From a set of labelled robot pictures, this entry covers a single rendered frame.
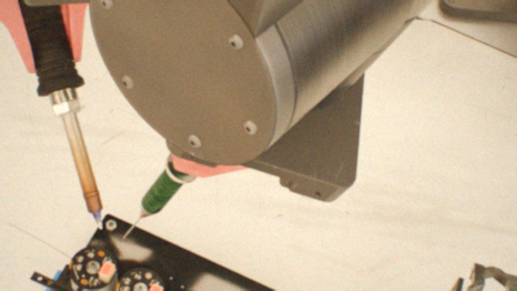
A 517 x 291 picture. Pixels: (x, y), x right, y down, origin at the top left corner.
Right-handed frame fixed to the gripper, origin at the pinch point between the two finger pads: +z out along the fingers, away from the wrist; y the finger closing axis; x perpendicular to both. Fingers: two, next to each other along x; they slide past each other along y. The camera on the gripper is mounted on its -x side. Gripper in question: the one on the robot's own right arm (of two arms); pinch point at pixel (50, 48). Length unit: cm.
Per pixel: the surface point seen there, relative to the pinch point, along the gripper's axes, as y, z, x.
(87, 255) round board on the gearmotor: -0.9, 10.0, -4.5
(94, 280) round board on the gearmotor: -0.9, 10.6, -5.9
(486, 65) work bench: 29.5, 11.6, 5.7
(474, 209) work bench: 23.5, 16.3, -2.9
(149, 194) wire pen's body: 2.1, 3.8, -9.6
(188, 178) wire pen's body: 3.5, 2.0, -11.9
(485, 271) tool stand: 18.1, 12.0, -12.8
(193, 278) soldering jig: 4.9, 15.0, -2.8
